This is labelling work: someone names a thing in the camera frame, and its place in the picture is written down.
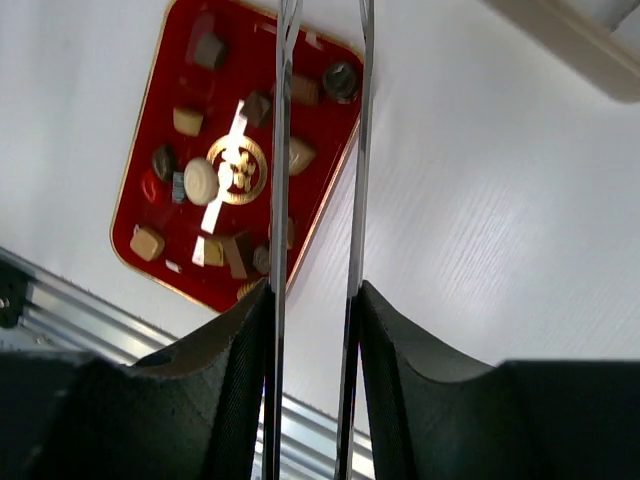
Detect dark round ridged chocolate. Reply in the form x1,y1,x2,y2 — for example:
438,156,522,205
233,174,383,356
322,61,358,103

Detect golden round chocolate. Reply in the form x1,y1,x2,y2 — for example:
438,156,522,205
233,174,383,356
236,278,262,301

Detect dark oval chocolate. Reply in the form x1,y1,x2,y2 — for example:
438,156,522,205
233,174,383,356
152,144,177,183

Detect tan chocolate cup right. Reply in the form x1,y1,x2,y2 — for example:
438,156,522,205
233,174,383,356
286,217,296,250

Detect light brown chocolate block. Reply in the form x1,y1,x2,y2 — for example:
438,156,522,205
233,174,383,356
291,75,320,106

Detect metal serving tongs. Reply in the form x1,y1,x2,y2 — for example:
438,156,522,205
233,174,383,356
262,1,374,479

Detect tan round chocolate cup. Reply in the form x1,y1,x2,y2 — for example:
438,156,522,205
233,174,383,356
173,107,204,137

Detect tan square chocolate lower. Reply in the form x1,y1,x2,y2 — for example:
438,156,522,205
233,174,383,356
203,237,225,267

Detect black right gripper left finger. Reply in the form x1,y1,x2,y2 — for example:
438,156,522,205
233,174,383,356
1,282,270,479

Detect dark square chocolate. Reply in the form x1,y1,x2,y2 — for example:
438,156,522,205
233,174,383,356
241,90,272,128

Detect brown rectangular chocolate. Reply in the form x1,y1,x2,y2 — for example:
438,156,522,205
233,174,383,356
222,232,254,279

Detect tan square chocolate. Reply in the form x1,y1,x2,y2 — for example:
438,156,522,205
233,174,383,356
203,237,225,267
129,227,165,262

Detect white round chocolate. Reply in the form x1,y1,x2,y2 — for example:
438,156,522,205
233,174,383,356
183,157,220,206

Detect beige heart chocolate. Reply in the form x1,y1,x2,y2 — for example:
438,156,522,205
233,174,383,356
289,137,316,176

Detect dark chocolate near brown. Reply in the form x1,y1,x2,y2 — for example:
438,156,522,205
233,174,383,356
253,245,271,275

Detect aluminium frame rail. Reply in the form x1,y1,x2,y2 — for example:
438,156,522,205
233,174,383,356
0,247,376,480

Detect red rectangular tray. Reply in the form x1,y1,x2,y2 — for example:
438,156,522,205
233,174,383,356
111,1,363,312

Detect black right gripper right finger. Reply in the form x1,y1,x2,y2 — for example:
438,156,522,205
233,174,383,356
359,284,639,479

